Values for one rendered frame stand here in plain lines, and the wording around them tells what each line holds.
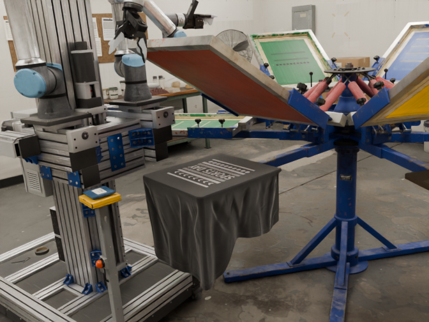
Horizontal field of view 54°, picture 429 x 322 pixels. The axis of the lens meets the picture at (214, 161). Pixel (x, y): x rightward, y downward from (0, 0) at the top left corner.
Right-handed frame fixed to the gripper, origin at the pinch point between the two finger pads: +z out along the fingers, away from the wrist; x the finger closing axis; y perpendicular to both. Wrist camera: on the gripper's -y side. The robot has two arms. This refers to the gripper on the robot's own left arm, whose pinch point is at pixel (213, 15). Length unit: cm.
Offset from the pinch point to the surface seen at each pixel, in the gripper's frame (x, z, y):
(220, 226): 100, -51, 76
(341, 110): 52, 60, 53
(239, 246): 4, 21, 168
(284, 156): 67, 7, 68
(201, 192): 96, -57, 60
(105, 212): 76, -92, 70
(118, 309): 82, -93, 117
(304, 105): 94, -5, 32
